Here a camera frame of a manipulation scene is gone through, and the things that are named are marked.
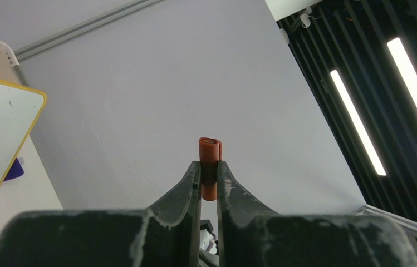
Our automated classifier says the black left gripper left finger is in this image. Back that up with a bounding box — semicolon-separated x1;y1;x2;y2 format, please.
0;161;200;266

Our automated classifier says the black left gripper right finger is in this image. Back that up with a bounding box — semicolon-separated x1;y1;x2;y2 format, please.
217;161;417;266

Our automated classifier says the red marker cap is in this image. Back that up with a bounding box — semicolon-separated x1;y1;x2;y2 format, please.
199;137;223;201

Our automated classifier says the purple cloth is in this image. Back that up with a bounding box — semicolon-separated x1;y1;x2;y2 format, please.
3;158;24;181

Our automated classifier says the white perforated basket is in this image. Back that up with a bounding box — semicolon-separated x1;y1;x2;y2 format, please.
0;41;19;67

